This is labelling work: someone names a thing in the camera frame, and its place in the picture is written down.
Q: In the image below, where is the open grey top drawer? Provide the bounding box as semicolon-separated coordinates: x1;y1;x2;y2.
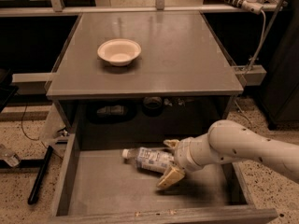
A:
49;132;278;224

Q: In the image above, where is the clear plastic bottle blue label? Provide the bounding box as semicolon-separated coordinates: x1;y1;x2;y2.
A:
122;147;174;174

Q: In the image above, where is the dark round object behind cabinet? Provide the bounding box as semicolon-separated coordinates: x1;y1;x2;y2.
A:
142;97;163;117

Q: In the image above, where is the grey drawer cabinet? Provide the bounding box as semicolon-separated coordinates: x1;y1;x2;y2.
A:
47;12;243;148

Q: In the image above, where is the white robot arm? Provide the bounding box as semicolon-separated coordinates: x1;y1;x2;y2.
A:
157;119;299;189

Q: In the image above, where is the grey shoe-like object behind cabinet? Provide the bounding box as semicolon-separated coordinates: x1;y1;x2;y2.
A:
96;105;125;117

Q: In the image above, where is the black cable on floor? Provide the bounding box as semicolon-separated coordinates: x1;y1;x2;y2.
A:
20;103;41;142

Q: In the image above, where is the black bar on floor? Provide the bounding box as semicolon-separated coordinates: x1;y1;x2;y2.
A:
27;146;53;205

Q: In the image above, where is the white paper bowl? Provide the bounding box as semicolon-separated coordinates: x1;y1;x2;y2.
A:
97;38;141;67

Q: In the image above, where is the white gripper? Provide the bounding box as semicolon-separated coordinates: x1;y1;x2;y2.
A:
157;134;219;189

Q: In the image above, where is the black white ribbed hose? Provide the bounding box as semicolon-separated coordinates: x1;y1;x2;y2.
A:
213;0;266;16

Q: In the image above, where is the clear plastic cup on floor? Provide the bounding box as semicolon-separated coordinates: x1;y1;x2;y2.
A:
0;144;21;167

